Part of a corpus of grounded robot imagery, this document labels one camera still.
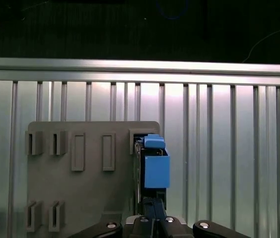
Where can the grey parts rack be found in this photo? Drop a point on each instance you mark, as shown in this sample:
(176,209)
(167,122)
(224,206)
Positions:
(92,188)

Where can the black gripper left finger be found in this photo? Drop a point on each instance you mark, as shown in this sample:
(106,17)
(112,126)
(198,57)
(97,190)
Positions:
(142,228)

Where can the hard disk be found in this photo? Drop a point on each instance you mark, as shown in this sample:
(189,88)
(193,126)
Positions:
(157,171)

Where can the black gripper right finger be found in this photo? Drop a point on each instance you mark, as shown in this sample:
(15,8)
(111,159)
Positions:
(172,229)

